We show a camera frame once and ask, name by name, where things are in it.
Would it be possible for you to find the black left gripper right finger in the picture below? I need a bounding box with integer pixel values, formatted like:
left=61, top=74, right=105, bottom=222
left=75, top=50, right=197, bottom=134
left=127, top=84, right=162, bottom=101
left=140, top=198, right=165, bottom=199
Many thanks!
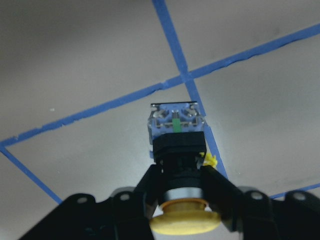
left=200, top=165, right=243, bottom=232

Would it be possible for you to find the yellow mushroom push button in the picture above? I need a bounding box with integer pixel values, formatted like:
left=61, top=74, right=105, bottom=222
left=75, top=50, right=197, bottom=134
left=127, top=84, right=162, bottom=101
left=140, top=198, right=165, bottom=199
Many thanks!
left=147, top=101, right=221, bottom=236

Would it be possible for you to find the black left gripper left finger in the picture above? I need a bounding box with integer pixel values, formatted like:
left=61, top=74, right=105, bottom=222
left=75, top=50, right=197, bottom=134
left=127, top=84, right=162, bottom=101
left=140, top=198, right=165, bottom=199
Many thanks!
left=133, top=164, right=163, bottom=220

